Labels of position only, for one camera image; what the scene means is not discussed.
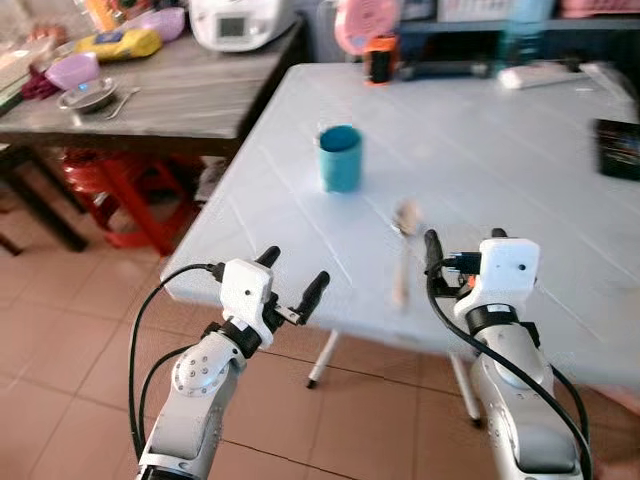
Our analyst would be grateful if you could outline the wooden spoon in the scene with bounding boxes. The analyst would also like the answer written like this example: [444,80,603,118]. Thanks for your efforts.
[391,199,422,313]

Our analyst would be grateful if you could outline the white table leg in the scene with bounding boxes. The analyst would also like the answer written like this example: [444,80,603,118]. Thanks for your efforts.
[449,351,484,428]
[305,330,342,390]

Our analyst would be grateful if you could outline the blue cup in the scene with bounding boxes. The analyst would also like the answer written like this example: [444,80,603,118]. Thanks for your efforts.
[317,124,365,195]

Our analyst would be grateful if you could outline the red plastic stool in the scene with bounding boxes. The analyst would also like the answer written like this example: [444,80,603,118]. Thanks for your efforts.
[60,148,207,254]

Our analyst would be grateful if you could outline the black box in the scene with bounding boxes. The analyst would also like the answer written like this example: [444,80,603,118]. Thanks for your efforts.
[594,118,640,182]

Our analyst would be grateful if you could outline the white power strip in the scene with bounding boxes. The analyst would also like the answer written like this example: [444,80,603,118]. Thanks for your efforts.
[497,61,603,92]

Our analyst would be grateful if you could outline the dark grey side table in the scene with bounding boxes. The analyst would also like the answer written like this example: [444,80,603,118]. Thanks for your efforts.
[0,18,309,256]

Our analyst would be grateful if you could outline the black and orange container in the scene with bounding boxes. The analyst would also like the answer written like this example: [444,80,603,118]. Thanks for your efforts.
[364,34,400,85]

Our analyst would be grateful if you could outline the teal bottle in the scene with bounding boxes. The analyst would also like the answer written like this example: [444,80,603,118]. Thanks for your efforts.
[498,0,554,71]

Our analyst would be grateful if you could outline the metal spoon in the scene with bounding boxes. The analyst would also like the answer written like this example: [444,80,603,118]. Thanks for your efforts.
[100,87,142,122]

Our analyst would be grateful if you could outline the white rice cooker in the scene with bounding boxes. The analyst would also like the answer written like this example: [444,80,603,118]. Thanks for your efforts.
[189,0,300,53]

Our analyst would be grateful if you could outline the pink round appliance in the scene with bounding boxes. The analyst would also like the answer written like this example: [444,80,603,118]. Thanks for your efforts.
[334,0,407,57]

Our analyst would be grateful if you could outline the metal bowl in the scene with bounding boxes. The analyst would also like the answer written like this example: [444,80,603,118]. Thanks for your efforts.
[56,77,122,115]

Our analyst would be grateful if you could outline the large purple plastic bowl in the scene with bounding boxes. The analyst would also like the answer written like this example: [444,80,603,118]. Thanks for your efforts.
[128,7,189,42]

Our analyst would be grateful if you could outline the yellow package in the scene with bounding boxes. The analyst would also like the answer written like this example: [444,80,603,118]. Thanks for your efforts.
[76,27,164,64]

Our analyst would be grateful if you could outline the small purple plastic bowl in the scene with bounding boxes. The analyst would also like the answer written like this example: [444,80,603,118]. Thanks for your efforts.
[46,52,102,92]

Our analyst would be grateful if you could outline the dark red cloth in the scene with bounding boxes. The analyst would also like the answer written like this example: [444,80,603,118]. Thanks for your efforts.
[18,68,63,102]

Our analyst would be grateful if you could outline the orange bottle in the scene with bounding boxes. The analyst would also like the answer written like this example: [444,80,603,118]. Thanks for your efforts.
[84,0,123,32]

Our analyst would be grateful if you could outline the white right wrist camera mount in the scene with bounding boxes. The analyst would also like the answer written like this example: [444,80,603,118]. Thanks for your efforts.
[455,237,542,312]

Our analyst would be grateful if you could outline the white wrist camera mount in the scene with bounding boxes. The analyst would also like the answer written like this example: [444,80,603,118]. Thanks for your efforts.
[219,258,277,347]
[455,237,542,312]

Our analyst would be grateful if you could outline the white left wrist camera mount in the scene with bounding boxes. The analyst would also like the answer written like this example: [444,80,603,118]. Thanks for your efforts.
[219,258,277,347]

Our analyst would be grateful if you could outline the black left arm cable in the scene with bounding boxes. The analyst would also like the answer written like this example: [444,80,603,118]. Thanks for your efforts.
[127,262,224,463]

